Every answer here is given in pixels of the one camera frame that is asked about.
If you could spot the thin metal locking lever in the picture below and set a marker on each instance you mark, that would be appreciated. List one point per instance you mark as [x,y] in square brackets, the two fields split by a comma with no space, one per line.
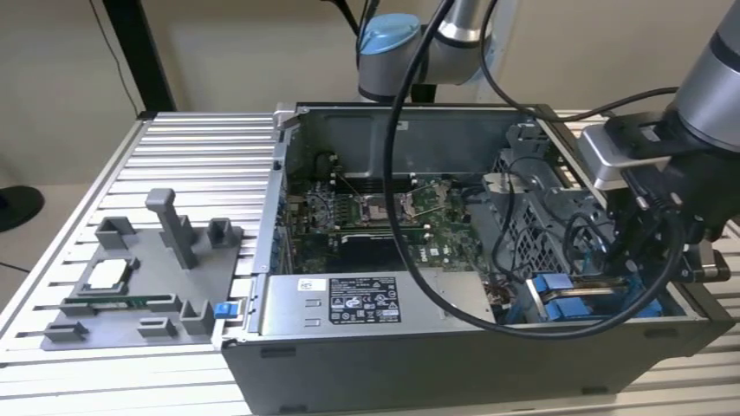
[351,184]

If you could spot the CPU socket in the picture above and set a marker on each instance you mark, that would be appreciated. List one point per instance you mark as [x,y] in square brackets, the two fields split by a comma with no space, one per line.
[376,211]

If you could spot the green RAM stick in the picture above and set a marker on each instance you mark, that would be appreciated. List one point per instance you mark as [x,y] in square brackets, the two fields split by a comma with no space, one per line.
[115,300]

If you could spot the black frame post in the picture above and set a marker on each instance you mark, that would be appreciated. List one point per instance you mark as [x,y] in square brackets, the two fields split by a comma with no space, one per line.
[142,56]

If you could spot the silver power supply unit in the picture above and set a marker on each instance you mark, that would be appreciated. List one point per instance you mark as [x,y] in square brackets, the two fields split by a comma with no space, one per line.
[290,312]

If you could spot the silver CPU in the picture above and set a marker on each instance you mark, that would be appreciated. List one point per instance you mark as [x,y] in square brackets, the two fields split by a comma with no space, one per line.
[108,275]

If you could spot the metal disk bay cage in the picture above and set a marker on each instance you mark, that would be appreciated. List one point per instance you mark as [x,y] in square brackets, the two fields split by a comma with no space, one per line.
[538,247]

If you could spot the hard disk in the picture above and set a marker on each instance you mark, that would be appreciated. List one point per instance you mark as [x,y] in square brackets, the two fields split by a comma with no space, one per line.
[555,286]

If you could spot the blue case latch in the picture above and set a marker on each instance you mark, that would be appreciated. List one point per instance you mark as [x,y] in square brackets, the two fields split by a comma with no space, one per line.
[224,310]

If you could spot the dark grey PC case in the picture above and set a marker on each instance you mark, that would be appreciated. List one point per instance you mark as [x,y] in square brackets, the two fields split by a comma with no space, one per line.
[404,372]

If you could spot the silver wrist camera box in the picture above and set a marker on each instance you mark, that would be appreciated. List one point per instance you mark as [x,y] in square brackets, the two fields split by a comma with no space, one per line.
[607,151]

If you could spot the black round stand foot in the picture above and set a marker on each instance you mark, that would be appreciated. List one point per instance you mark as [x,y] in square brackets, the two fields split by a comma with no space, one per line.
[18,208]

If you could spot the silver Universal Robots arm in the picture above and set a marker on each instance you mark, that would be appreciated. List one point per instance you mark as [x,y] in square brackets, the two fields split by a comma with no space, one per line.
[714,86]

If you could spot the green Dell motherboard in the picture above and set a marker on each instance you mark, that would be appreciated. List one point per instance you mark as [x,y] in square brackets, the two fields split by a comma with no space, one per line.
[442,242]

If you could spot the black RAM slot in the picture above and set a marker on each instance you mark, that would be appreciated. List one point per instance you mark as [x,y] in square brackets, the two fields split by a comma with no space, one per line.
[370,229]
[370,238]

